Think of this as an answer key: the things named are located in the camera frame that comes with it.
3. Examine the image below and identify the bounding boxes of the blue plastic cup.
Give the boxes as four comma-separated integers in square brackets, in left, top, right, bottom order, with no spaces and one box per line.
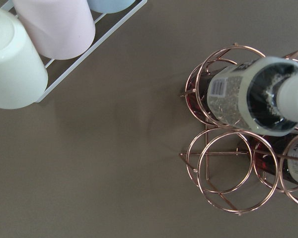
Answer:
[87,0,135,14]

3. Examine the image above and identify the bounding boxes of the pink plastic cup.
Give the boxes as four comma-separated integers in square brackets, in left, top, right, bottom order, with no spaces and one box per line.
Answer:
[13,0,95,60]

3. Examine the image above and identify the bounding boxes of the copper wire bottle basket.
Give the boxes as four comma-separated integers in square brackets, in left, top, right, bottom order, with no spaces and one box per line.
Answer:
[181,44,298,215]

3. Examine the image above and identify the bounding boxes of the tea bottle by robot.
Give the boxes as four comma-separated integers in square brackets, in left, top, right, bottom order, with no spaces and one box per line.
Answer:
[250,133,298,185]

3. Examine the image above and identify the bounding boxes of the white plastic cup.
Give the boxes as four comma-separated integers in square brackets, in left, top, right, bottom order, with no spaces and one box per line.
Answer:
[0,8,48,109]

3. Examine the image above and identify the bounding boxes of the white cup drying rack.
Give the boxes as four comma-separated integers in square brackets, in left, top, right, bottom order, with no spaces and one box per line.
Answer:
[0,0,148,104]

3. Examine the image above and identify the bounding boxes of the tea bottle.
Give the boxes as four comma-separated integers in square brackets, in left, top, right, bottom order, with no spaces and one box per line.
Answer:
[250,133,298,185]
[185,57,298,136]

